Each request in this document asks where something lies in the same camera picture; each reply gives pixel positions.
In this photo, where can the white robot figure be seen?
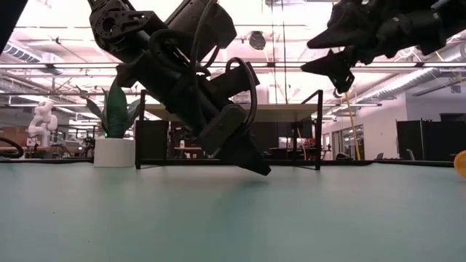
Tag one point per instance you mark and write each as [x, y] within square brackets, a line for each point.
[42, 122]

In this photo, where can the green table mat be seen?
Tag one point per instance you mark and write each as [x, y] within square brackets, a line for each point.
[218, 211]

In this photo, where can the long ceiling light strip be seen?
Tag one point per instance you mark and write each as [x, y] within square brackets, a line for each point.
[83, 65]

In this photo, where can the wooden shelf black metal frame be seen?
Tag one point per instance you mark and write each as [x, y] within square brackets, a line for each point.
[284, 113]

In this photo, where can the round ceiling fixture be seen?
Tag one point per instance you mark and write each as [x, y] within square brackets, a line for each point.
[257, 40]

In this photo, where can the black partition wall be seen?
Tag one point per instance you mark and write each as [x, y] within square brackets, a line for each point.
[429, 140]

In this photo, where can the orange pill bottle white cap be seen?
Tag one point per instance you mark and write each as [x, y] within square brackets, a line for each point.
[461, 163]

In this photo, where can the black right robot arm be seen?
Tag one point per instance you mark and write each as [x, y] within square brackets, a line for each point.
[455, 14]

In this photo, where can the silver ventilation duct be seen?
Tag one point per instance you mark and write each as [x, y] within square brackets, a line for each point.
[411, 78]

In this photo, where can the snake plant in white pot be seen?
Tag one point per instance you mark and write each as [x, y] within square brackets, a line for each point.
[114, 149]

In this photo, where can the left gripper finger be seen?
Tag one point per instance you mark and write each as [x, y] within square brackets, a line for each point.
[247, 156]

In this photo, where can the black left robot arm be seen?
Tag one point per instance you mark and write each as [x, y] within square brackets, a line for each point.
[123, 25]

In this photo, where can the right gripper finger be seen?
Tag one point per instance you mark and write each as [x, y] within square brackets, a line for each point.
[336, 67]
[346, 34]

